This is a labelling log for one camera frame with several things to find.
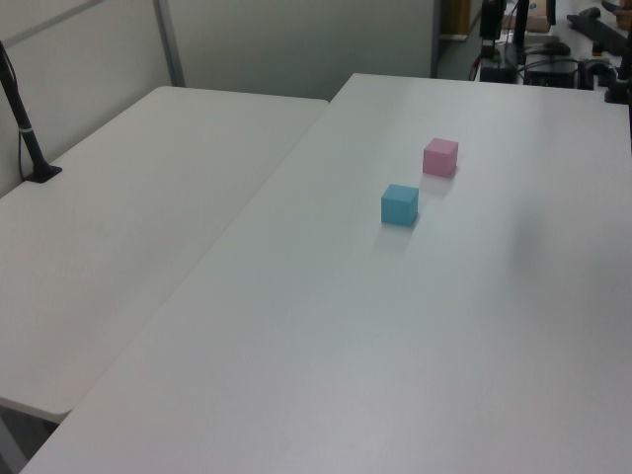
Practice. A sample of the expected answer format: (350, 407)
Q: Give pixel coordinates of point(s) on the blue cube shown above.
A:
(399, 207)

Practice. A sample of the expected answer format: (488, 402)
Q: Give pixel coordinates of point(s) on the pink cube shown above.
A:
(439, 159)

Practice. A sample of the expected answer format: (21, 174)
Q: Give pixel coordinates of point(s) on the white side table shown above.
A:
(148, 222)

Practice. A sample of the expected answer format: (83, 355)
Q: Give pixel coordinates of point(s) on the yellow wooden board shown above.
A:
(454, 15)

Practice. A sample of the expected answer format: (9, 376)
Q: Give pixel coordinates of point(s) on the black device on stand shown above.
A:
(490, 20)

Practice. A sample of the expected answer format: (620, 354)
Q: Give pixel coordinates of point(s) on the black electronics box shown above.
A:
(548, 76)

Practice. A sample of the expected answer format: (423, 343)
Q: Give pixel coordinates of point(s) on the black monitor stand pole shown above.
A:
(521, 24)

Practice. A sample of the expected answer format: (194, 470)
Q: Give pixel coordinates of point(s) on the brown cardboard box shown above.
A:
(538, 22)

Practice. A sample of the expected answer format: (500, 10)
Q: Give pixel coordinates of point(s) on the dark grey partition end post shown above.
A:
(436, 39)

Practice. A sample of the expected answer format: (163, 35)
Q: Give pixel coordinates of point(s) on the grey partition frame post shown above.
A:
(170, 44)

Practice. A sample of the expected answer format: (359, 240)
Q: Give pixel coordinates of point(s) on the black camera stand pole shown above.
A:
(29, 144)

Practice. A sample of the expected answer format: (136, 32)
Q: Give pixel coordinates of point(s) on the black arched bracket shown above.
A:
(585, 74)

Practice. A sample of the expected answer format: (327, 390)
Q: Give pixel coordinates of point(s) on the black clamp camera stand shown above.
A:
(617, 93)

